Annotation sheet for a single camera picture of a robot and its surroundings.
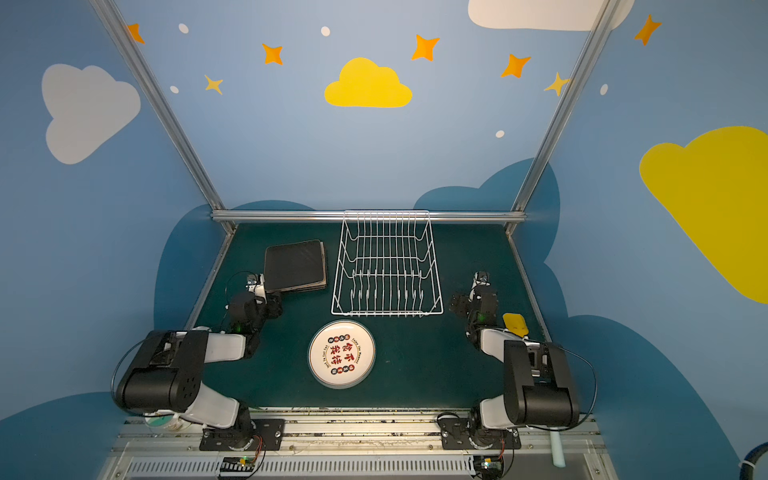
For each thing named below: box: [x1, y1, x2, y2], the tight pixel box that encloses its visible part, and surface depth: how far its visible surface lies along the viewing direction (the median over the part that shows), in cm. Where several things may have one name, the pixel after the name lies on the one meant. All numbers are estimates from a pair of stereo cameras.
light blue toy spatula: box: [549, 427, 566, 468], surface depth 73 cm
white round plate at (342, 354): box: [308, 320, 377, 389], surface depth 88 cm
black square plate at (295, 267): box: [264, 240, 327, 293], surface depth 107 cm
